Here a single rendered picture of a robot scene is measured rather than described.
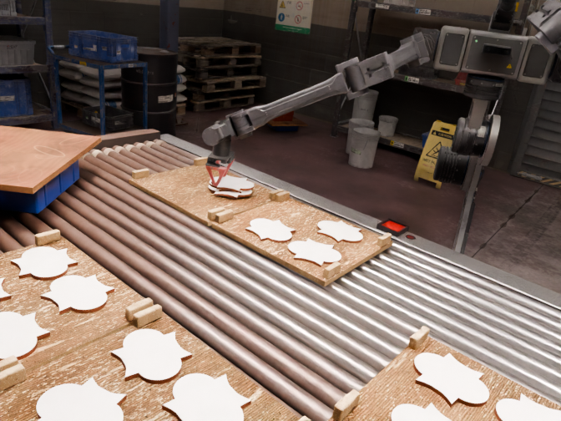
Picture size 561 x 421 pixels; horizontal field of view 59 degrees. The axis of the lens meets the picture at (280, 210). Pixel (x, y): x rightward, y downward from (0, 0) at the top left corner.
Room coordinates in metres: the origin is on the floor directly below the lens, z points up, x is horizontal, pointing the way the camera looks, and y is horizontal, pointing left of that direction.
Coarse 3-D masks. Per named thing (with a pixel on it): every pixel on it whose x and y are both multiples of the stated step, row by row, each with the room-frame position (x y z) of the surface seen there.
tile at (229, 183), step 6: (216, 180) 1.55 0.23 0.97; (222, 180) 1.55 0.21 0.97; (228, 180) 1.56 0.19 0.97; (234, 180) 1.57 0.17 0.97; (240, 180) 1.58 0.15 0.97; (246, 180) 1.58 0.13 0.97; (222, 186) 1.50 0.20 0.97; (228, 186) 1.51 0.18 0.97; (234, 186) 1.51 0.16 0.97; (240, 186) 1.52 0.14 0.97; (246, 186) 1.53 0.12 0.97; (252, 186) 1.53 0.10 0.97
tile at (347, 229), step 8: (320, 224) 1.35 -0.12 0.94; (328, 224) 1.36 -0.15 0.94; (336, 224) 1.37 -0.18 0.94; (344, 224) 1.38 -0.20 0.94; (320, 232) 1.30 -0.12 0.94; (328, 232) 1.30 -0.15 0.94; (336, 232) 1.31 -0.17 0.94; (344, 232) 1.32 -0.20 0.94; (352, 232) 1.32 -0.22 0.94; (336, 240) 1.26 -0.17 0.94; (344, 240) 1.27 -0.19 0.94; (352, 240) 1.27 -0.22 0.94; (360, 240) 1.28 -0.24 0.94
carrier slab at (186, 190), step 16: (160, 176) 1.61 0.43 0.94; (176, 176) 1.63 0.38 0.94; (192, 176) 1.65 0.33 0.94; (208, 176) 1.67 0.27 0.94; (160, 192) 1.47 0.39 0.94; (176, 192) 1.48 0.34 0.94; (192, 192) 1.50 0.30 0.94; (208, 192) 1.52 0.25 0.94; (256, 192) 1.57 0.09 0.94; (176, 208) 1.39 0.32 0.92; (192, 208) 1.38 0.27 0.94; (208, 208) 1.39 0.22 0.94; (240, 208) 1.42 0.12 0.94; (208, 224) 1.30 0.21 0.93
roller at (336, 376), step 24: (96, 216) 1.27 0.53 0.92; (120, 240) 1.18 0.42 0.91; (168, 264) 1.06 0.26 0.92; (192, 288) 0.99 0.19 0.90; (216, 288) 0.98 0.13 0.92; (240, 312) 0.90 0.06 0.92; (264, 336) 0.84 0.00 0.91; (288, 336) 0.83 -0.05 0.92; (312, 360) 0.77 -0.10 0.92; (336, 384) 0.73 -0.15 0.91; (360, 384) 0.72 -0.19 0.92
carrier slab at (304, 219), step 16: (256, 208) 1.43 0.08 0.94; (272, 208) 1.45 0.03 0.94; (288, 208) 1.47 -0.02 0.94; (304, 208) 1.48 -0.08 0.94; (224, 224) 1.29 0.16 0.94; (240, 224) 1.31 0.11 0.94; (288, 224) 1.35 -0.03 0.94; (304, 224) 1.36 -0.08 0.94; (352, 224) 1.40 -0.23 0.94; (240, 240) 1.22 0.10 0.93; (256, 240) 1.22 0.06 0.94; (304, 240) 1.25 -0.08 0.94; (320, 240) 1.26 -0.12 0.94; (368, 240) 1.30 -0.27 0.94; (272, 256) 1.15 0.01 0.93; (288, 256) 1.14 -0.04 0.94; (352, 256) 1.19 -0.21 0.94; (368, 256) 1.21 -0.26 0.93; (304, 272) 1.08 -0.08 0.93; (320, 272) 1.08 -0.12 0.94
